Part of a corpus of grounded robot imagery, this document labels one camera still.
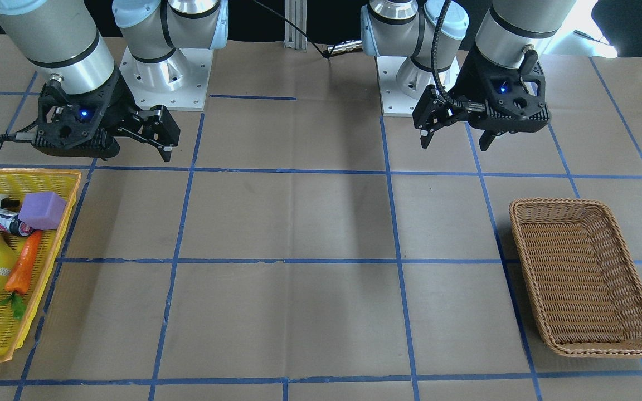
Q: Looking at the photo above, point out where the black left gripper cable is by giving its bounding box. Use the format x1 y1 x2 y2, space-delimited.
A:
431 0 455 104

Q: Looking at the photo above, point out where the aluminium frame post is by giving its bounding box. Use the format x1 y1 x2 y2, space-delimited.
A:
284 0 309 52

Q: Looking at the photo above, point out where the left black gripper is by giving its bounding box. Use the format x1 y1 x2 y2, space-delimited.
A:
412 44 551 151

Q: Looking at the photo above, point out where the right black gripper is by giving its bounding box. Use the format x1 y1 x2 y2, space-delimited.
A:
32 68 181 163

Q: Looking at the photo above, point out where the orange toy carrot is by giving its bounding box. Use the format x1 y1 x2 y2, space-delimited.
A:
0 230 43 320

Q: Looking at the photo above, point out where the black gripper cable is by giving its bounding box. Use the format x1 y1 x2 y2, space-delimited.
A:
0 131 40 146
431 0 455 104

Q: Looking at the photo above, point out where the purple foam block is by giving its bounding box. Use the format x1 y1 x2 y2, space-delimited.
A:
18 192 67 230

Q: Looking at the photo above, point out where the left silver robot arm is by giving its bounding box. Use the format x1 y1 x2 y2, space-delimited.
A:
360 1 575 151

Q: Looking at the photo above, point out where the brown wicker basket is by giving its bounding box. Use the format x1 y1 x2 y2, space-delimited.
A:
508 198 642 358

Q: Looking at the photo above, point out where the yellow plastic basket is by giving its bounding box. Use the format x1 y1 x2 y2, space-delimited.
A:
0 168 82 362

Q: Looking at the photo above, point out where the small printed can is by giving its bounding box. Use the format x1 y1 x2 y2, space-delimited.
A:
0 209 35 237

